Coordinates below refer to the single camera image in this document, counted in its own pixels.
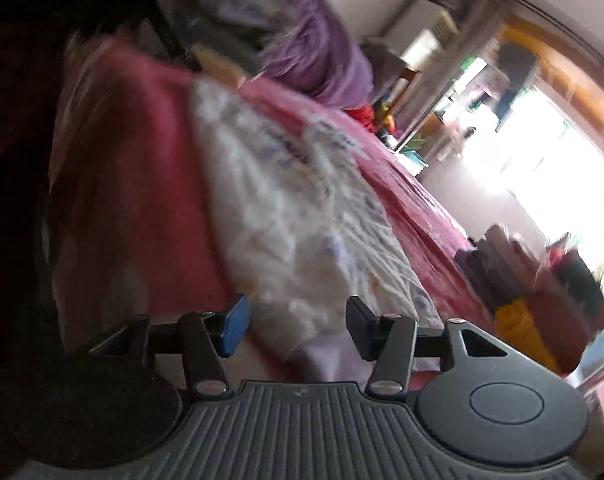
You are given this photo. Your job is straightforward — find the white purple patterned garment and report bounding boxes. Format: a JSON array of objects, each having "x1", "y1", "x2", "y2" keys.
[{"x1": 190, "y1": 77, "x2": 442, "y2": 360}]

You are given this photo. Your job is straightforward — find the grey folded clothes stack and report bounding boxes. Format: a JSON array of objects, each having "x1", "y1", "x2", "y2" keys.
[{"x1": 454, "y1": 240, "x2": 526, "y2": 314}]

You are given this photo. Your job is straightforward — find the grey clothes on chair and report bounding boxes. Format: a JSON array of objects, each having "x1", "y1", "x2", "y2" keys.
[{"x1": 360, "y1": 41, "x2": 407, "y2": 101}]

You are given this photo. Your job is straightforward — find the pink floral bed blanket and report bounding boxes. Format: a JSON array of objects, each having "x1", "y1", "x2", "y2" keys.
[{"x1": 43, "y1": 34, "x2": 498, "y2": 386}]

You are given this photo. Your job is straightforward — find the yellow folded sweater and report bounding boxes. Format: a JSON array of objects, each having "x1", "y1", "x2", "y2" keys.
[{"x1": 494, "y1": 298, "x2": 562, "y2": 375}]

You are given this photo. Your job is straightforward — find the beige top folded garment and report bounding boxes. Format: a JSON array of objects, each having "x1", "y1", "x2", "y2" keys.
[{"x1": 484, "y1": 224, "x2": 541, "y2": 288}]

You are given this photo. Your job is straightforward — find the red folded sweater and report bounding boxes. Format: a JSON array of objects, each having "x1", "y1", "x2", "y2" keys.
[{"x1": 526, "y1": 269, "x2": 602, "y2": 375}]

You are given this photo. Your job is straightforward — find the red green knit sweater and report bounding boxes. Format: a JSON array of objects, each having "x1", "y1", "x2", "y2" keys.
[{"x1": 545, "y1": 236, "x2": 604, "y2": 332}]

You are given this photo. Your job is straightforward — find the red cloth by quilt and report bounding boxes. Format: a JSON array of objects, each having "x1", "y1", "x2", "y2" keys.
[{"x1": 345, "y1": 104, "x2": 380, "y2": 133}]

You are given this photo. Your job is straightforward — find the wooden chair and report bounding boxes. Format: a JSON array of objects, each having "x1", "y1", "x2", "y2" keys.
[{"x1": 375, "y1": 68, "x2": 422, "y2": 124}]

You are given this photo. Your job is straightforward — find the cream folded garment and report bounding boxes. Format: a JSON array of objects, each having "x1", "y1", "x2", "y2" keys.
[{"x1": 191, "y1": 44, "x2": 247, "y2": 89}]

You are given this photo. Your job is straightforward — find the purple quilt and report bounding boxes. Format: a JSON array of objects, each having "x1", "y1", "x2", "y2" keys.
[{"x1": 265, "y1": 0, "x2": 373, "y2": 110}]

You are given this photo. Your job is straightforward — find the white floor air conditioner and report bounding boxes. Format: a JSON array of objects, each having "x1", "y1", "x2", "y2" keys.
[{"x1": 361, "y1": 0, "x2": 459, "y2": 70}]

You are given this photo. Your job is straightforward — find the grey folded garment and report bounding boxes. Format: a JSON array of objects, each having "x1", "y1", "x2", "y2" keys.
[{"x1": 157, "y1": 0, "x2": 295, "y2": 76}]

